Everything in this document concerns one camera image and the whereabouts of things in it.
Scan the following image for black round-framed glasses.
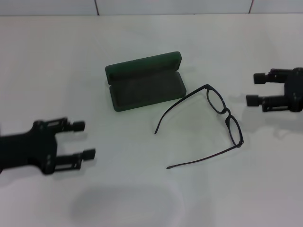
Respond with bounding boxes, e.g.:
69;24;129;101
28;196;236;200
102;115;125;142
154;84;244;170

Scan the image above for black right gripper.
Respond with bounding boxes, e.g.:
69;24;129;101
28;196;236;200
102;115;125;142
245;67;303;114

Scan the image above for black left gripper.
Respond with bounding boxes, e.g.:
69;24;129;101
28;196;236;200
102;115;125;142
0;118;97;175

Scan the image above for green glasses case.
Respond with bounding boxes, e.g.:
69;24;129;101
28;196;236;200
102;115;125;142
105;51;187;113

